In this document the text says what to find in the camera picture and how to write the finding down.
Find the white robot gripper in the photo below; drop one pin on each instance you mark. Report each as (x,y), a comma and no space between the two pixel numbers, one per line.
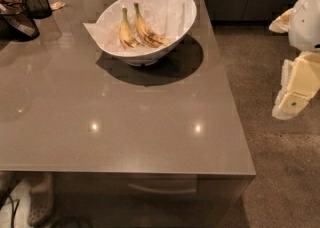
(307,25)

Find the spotted yellow banana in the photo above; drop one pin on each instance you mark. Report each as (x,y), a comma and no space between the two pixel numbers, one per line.
(126,36)
(147,35)

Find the white paper bowl liner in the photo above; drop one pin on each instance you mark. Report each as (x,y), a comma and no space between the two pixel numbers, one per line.
(169,18)

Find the white ceramic bowl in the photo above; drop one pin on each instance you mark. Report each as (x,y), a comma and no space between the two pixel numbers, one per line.
(144,60)

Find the small crumpled wrapper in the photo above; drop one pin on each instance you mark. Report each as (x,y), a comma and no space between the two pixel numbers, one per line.
(57,5)

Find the black mesh pen cup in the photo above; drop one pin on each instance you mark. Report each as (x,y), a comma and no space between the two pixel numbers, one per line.
(39,9)

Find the black mesh desk tray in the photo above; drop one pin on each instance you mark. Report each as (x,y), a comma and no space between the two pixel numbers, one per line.
(20,21)

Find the beige perforated clog shoe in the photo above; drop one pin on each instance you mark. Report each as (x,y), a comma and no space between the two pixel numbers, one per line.
(41,199)

